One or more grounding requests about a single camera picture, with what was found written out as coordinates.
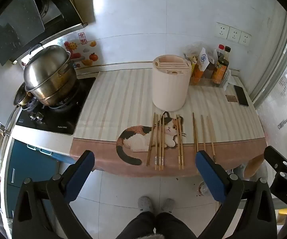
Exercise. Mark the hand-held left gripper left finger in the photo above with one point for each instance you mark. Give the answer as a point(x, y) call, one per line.
point(82, 171)

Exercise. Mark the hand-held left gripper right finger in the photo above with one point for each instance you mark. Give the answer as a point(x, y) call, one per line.
point(208, 176)

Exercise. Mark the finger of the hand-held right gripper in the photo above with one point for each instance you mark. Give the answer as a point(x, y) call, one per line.
point(279, 161)

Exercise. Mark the bamboo chopstick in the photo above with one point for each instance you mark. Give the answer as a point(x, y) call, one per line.
point(178, 142)

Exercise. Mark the row of wooden chopsticks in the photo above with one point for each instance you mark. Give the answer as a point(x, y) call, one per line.
point(158, 142)

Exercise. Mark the white cylindrical chopstick holder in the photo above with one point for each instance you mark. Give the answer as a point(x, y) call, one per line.
point(169, 84)

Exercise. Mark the clear plastic bottle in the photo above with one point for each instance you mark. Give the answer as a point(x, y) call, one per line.
point(204, 188)

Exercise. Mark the tan round stool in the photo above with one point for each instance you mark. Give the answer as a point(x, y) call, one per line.
point(254, 166)

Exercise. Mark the grey slipper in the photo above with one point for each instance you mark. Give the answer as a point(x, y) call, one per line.
point(168, 205)
point(146, 204)

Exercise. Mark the black glass gas stove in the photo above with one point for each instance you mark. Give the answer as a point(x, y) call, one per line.
point(63, 119)

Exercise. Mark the blue kitchen cabinet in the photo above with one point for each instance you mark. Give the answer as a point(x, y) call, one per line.
point(26, 164)

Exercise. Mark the person's legs in dark trousers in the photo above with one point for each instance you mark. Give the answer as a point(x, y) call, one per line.
point(158, 226)

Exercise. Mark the black smartphone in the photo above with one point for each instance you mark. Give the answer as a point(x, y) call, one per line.
point(241, 95)

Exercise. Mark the small brown card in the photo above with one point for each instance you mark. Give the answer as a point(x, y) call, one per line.
point(231, 98)

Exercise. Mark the striped cat print mat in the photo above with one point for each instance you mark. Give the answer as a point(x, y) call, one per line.
point(123, 99)

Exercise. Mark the stainless steel steamer pot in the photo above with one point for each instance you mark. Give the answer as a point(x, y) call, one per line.
point(56, 89)

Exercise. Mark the white crumpled paper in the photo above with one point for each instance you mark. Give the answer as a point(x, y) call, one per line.
point(230, 81)

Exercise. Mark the clear plastic organizer tray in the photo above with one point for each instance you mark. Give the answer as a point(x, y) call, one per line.
point(208, 81)

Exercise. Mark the steel frying pan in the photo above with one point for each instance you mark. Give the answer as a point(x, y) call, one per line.
point(18, 97)

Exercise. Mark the orange seasoning packet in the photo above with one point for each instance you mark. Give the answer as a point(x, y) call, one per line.
point(197, 73)

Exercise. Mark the brown spice jar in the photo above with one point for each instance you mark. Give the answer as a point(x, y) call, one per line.
point(209, 71)

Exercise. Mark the stainless steel pot lid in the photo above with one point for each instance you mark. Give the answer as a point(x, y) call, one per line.
point(46, 64)

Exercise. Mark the yellow seasoning packet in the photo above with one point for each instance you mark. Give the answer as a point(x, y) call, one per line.
point(193, 64)

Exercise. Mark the white packet with blue logo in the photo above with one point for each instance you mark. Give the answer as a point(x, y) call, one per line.
point(204, 58)

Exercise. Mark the red capped sauce bottle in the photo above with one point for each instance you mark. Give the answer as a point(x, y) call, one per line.
point(220, 51)

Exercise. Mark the clear plastic bag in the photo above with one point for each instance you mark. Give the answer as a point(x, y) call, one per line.
point(193, 49)

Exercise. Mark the black range hood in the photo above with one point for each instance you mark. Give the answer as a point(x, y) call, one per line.
point(16, 25)

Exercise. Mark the grey window frame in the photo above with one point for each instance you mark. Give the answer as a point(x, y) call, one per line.
point(278, 59)

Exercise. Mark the colourful fruit wall stickers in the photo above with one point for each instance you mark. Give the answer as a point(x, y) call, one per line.
point(86, 54)

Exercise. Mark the white wall socket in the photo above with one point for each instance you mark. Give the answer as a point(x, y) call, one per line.
point(245, 38)
point(221, 30)
point(234, 34)

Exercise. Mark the red seal wall sticker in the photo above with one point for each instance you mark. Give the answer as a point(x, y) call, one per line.
point(82, 38)

